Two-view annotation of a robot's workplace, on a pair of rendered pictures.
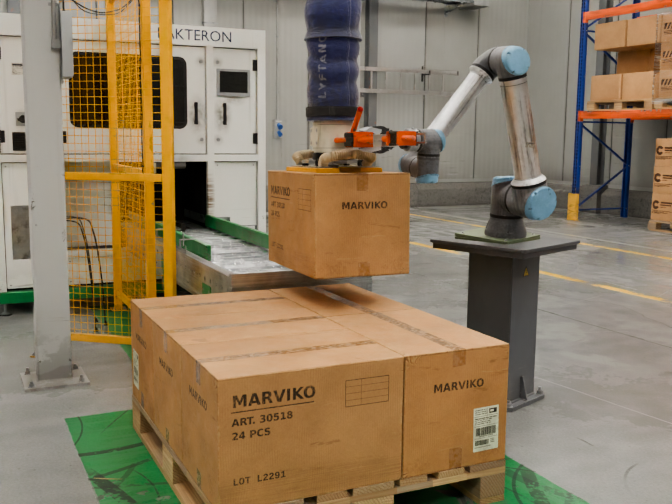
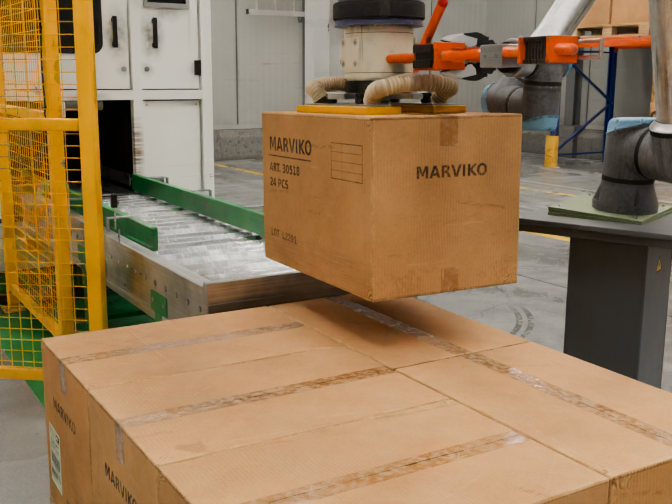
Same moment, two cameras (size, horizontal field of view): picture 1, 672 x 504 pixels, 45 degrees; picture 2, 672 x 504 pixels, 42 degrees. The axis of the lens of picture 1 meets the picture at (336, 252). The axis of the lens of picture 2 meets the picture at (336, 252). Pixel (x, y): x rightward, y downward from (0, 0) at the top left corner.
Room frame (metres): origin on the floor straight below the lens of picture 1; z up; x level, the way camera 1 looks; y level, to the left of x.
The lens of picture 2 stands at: (1.22, 0.34, 1.16)
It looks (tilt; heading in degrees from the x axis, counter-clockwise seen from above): 12 degrees down; 354
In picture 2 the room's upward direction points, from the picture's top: straight up
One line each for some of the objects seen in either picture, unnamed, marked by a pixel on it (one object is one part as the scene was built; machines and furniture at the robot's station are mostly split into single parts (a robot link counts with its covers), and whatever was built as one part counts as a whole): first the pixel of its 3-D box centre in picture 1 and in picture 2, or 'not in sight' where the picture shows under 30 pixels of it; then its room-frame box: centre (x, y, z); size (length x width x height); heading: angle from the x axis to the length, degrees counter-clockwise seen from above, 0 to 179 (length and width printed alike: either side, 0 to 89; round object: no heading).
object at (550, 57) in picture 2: (401, 138); (547, 50); (2.87, -0.22, 1.21); 0.08 x 0.07 x 0.05; 24
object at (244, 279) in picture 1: (303, 275); (317, 278); (3.68, 0.15, 0.58); 0.70 x 0.03 x 0.06; 115
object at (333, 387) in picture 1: (299, 371); (352, 466); (2.94, 0.13, 0.34); 1.20 x 1.00 x 0.40; 25
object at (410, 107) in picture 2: (353, 165); (410, 102); (3.46, -0.07, 1.09); 0.34 x 0.10 x 0.05; 24
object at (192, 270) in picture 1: (170, 260); (92, 247); (4.59, 0.94, 0.50); 2.31 x 0.05 x 0.19; 25
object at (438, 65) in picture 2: (359, 139); (439, 56); (3.19, -0.08, 1.20); 0.10 x 0.08 x 0.06; 114
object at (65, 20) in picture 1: (65, 46); not in sight; (3.96, 1.29, 1.62); 0.20 x 0.05 x 0.30; 25
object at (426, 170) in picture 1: (426, 168); (537, 106); (3.34, -0.36, 1.09); 0.12 x 0.09 x 0.12; 23
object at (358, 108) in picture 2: (311, 166); (345, 103); (3.38, 0.10, 1.09); 0.34 x 0.10 x 0.05; 24
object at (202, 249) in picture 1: (165, 235); (80, 208); (4.94, 1.04, 0.60); 1.60 x 0.10 x 0.09; 25
